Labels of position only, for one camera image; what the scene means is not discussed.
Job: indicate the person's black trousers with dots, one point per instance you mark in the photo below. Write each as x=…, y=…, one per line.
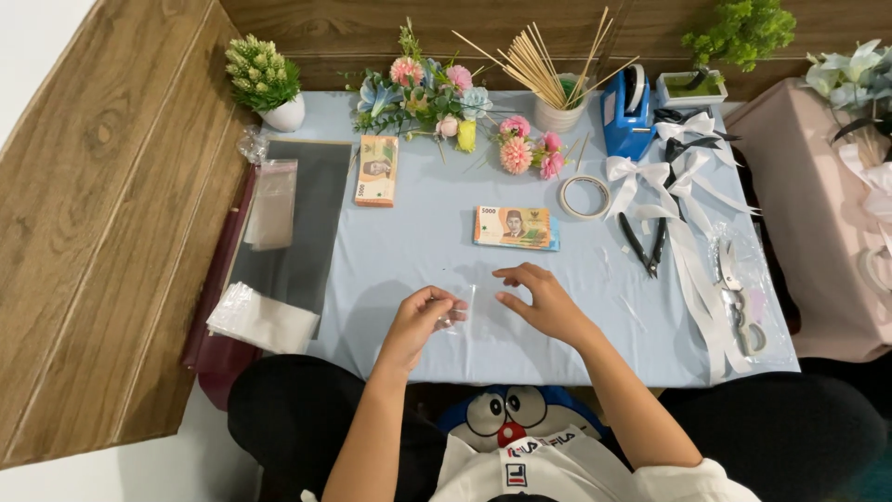
x=766, y=432

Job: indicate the roll of white tape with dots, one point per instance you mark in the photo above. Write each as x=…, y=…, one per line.
x=585, y=197

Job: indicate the clear plastic bag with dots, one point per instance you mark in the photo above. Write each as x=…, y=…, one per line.
x=752, y=293

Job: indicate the long white ribbon strip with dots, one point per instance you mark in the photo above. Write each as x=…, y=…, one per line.
x=700, y=293

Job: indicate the white cup of wooden skewers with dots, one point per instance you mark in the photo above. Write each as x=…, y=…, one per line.
x=557, y=111

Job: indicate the light blue tablecloth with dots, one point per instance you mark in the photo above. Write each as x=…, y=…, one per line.
x=488, y=279

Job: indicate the banknote stack with band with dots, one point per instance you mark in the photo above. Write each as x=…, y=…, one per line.
x=516, y=228

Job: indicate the person's right hand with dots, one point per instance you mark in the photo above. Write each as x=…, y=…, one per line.
x=547, y=303

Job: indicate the small potted green plant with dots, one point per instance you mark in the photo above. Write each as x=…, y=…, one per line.
x=265, y=83

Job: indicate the black ribbon pieces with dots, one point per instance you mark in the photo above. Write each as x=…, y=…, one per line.
x=686, y=143

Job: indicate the white satin ribbon bow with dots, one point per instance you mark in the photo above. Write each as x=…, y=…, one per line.
x=638, y=178
x=690, y=129

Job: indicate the thick upright banknote stack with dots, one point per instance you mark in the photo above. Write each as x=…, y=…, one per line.
x=376, y=171

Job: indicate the blue tape dispenser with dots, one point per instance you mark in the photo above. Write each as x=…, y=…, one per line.
x=626, y=115

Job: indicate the small clear plastic sleeve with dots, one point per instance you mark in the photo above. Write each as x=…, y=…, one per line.
x=465, y=308

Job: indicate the blue cartoon cat cushion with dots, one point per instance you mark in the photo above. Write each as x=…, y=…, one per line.
x=516, y=415

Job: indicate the pale blue flower bouquet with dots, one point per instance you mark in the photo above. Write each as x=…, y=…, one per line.
x=854, y=83

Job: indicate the person's white shirt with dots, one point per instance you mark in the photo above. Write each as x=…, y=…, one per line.
x=557, y=470

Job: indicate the crumpled clear plastic wrap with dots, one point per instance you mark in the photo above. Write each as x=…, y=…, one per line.
x=252, y=144

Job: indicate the person's left hand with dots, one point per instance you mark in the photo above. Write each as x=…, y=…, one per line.
x=412, y=329

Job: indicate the pink artificial flower cluster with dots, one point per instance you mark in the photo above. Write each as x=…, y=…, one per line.
x=529, y=150

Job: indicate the clear plastic sleeve pack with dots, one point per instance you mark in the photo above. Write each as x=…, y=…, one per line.
x=272, y=206

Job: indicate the maroon wrapping paper sheet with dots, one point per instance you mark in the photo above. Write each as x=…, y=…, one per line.
x=216, y=334

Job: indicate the person's left fingers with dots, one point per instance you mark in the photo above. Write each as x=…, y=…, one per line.
x=446, y=305

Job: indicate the bunch of wooden skewers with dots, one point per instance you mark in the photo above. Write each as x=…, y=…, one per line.
x=543, y=66

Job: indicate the pink cloth covered table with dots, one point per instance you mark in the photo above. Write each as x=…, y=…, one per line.
x=815, y=230

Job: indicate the dark grey paper sheet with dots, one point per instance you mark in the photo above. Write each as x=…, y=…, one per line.
x=299, y=230

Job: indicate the potted leafy green bonsai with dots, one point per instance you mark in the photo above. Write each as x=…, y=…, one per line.
x=732, y=42

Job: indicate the pile of clear plastic sleeves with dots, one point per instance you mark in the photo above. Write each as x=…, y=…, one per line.
x=263, y=322

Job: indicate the mixed artificial flower bouquet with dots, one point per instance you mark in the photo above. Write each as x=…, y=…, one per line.
x=425, y=97

